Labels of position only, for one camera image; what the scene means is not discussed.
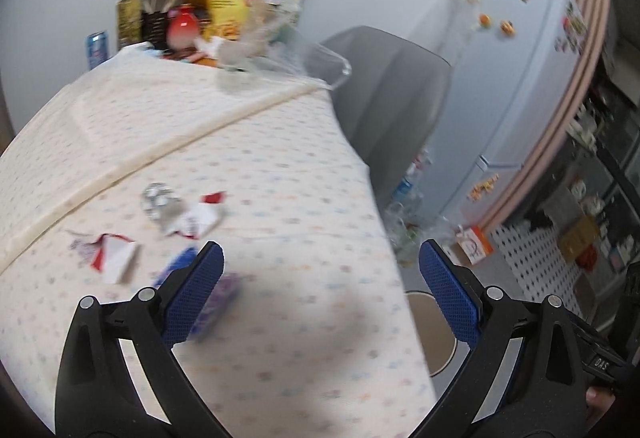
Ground white dotted floor mat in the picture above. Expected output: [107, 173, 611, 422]
[487, 218, 601, 319]

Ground clear plastic container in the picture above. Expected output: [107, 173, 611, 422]
[215, 0, 352, 94]

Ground pink round vase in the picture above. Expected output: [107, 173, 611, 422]
[165, 4, 200, 50]

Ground grey upholstered chair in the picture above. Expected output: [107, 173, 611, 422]
[320, 25, 453, 214]

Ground red white folded wrapper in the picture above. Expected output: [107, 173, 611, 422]
[90, 233, 141, 284]

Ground purple blue packet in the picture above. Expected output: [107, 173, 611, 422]
[155, 245, 241, 336]

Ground dark storage shelves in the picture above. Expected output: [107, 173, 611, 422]
[530, 33, 640, 309]

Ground person's right hand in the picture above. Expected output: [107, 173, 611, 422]
[586, 388, 618, 421]

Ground gold dragon magnet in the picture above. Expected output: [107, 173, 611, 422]
[468, 174, 501, 201]

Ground orange white box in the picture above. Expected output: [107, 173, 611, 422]
[452, 224, 495, 266]

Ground black stick holder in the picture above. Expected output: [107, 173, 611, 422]
[140, 0, 188, 46]

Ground cluster of fridge side magnets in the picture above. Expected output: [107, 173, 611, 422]
[555, 0, 588, 56]

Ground blue drink can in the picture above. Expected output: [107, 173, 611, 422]
[86, 31, 111, 71]

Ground white refrigerator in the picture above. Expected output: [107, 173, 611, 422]
[405, 0, 588, 221]

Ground brown cardboard box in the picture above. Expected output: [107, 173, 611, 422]
[557, 215, 601, 261]

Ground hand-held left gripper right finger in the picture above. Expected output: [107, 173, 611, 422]
[412, 239, 588, 438]

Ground crumpled silver foil wrapper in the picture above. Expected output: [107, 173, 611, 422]
[141, 182, 183, 231]

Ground torn white red wrapper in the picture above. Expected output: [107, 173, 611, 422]
[167, 192, 226, 239]

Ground full plastic garbage bag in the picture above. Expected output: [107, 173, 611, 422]
[395, 153, 436, 214]

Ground gold patterned box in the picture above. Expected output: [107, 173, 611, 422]
[116, 0, 143, 50]

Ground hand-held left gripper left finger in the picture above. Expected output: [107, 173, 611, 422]
[54, 240, 226, 438]

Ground plastic water bottles on floor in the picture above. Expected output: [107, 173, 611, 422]
[385, 203, 451, 264]

